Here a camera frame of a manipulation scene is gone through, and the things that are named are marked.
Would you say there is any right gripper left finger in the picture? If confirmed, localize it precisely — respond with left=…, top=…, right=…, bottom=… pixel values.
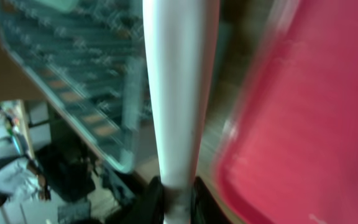
left=118, top=177, right=164, bottom=224

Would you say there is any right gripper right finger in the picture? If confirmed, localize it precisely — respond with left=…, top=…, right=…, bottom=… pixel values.
left=191, top=177, right=231, bottom=224

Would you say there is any white plastic fork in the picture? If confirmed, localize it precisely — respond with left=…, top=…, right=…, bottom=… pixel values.
left=142, top=0, right=220, bottom=223

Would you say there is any grey dishwasher rack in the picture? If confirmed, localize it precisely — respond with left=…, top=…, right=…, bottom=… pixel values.
left=0, top=0, right=157, bottom=173

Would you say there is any red plastic tray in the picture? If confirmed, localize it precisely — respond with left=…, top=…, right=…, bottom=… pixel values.
left=216, top=0, right=358, bottom=224

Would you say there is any person in white shirt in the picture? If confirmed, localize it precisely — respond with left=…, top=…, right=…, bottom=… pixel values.
left=0, top=157, right=51, bottom=207

